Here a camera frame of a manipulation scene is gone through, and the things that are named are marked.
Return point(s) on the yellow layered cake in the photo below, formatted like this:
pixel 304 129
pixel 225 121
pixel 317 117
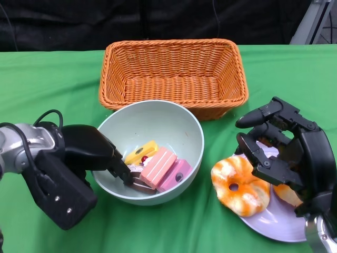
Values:
pixel 142 151

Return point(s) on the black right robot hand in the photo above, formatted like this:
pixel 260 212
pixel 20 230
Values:
pixel 310 158

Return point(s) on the grey metal frame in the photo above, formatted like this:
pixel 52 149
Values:
pixel 308 21

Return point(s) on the lavender plate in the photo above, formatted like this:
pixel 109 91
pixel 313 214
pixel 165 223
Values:
pixel 276 224

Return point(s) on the black backdrop curtain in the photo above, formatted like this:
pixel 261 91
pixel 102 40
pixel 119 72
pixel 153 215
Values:
pixel 79 21

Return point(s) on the chocolate layered cake with cherry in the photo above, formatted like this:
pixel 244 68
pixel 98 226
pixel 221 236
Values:
pixel 139 185

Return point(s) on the small red berries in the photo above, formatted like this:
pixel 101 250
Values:
pixel 144 159

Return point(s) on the salmon block cake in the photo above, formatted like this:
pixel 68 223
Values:
pixel 158 168

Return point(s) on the pale green bowl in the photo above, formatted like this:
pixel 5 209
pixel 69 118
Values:
pixel 158 124

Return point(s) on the green tablecloth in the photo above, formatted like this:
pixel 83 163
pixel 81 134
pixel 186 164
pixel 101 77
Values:
pixel 158 232

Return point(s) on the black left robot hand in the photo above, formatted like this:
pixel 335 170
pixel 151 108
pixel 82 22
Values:
pixel 79 147

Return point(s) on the orange wicker basket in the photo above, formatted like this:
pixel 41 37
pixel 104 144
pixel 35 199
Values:
pixel 171 84

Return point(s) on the black vertical stand pole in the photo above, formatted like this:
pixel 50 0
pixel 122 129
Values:
pixel 144 18

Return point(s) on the pink layered cake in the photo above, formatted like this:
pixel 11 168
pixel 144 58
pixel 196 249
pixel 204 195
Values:
pixel 181 171

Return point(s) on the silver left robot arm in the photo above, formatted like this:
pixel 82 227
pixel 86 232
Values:
pixel 15 150

